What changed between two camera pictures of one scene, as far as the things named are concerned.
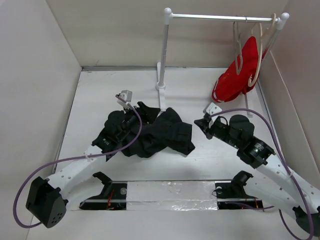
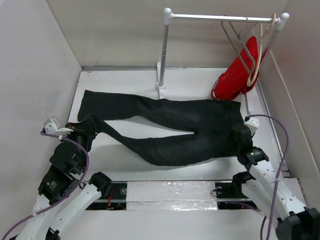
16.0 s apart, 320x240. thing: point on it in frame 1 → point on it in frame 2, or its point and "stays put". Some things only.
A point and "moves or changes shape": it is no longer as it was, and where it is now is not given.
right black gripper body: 218,129 → 236,148
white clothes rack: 168,15 stays put
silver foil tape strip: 173,195 stays put
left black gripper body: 131,118 → 83,138
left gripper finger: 149,113 → 84,126
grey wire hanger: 238,56 → 239,35
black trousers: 163,129 moves or changes shape
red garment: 240,74 stays put
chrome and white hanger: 262,32 stays put
